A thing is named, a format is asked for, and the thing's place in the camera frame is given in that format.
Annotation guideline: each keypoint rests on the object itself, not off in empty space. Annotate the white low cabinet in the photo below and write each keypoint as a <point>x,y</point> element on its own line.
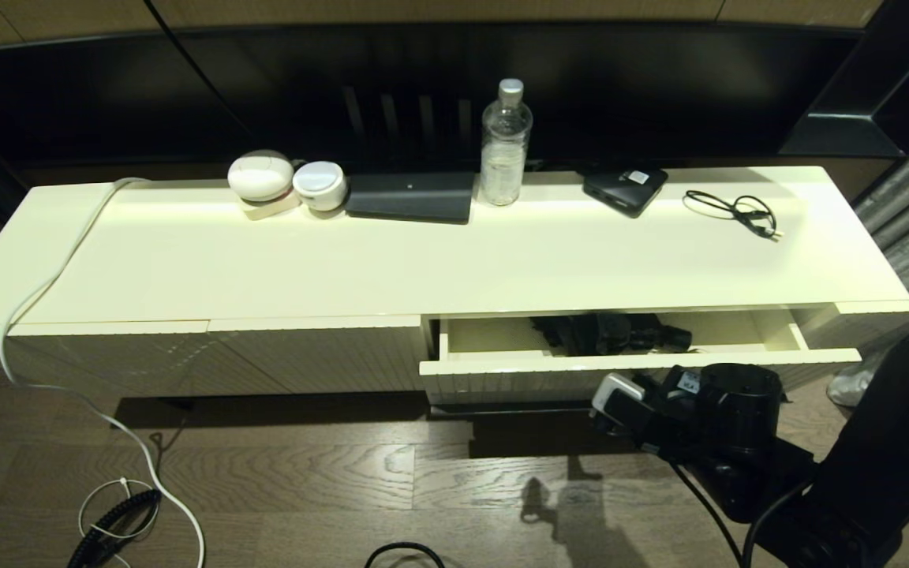
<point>344,260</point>

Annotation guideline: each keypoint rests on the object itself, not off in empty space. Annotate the cream glossy cabinet door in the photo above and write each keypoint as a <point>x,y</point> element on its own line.
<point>147,355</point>

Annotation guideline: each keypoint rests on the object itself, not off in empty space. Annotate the black glossy wall frame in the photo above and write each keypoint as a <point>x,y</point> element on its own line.
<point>841,126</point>

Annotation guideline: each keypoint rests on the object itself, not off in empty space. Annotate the clear plastic water bottle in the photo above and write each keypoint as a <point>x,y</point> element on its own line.
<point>504,158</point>

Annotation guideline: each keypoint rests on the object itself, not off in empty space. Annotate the black umbrella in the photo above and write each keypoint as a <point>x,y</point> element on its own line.
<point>604,335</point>

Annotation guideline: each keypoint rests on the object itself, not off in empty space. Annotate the large white round device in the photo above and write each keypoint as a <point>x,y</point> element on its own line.
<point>260,177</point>

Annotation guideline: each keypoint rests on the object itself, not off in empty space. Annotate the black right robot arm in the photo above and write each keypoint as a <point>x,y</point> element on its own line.
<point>880,473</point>

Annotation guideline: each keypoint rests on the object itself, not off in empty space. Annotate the cream device base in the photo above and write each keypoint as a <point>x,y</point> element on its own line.
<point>268,211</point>

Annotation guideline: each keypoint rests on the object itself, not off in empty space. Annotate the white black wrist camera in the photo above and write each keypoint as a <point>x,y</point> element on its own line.
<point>620,386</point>

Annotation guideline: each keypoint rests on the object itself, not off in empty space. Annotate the black flat rectangular box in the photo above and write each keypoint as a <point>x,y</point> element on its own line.
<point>411,197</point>

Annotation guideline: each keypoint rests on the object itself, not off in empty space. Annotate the black television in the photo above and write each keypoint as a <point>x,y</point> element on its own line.
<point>581,95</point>

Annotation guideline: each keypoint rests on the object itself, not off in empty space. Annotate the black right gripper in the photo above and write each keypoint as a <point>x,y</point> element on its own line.
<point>679,418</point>

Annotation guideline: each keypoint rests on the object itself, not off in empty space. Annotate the white round jar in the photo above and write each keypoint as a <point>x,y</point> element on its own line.
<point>319,185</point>

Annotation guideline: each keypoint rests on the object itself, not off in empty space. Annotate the small black box white label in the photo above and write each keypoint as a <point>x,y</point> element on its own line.
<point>620,193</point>

